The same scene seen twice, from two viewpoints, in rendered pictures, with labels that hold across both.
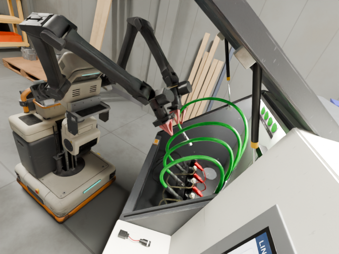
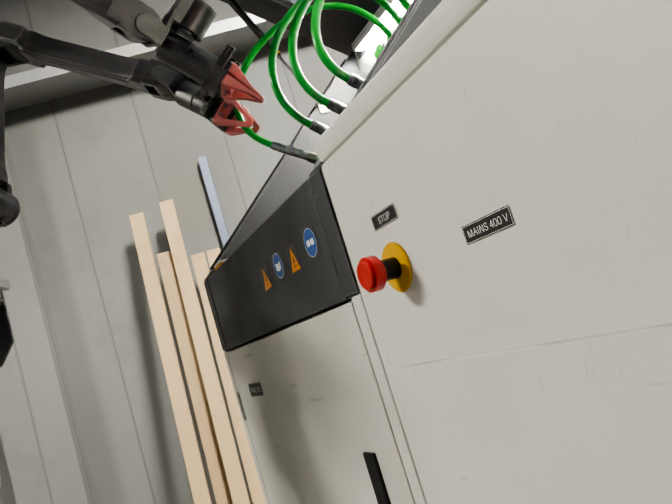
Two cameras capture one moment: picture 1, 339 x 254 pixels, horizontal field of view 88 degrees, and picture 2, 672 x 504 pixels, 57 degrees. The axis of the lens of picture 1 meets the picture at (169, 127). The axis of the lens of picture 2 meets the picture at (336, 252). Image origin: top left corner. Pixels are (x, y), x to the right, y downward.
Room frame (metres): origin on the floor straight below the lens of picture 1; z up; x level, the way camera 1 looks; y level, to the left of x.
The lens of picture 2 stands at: (-0.24, 0.45, 0.75)
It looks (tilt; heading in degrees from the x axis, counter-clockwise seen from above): 7 degrees up; 332
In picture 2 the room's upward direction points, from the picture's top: 17 degrees counter-clockwise
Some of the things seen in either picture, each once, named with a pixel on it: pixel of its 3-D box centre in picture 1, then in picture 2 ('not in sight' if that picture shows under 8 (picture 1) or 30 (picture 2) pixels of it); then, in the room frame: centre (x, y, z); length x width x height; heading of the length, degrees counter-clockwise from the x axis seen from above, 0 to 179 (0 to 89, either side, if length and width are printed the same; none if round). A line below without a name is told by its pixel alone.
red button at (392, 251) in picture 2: not in sight; (381, 271); (0.28, 0.12, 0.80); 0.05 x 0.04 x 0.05; 178
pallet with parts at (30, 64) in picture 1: (44, 64); not in sight; (3.46, 2.89, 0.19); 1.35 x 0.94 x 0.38; 67
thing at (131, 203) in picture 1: (145, 174); (268, 283); (0.73, 0.07, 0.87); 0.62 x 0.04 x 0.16; 178
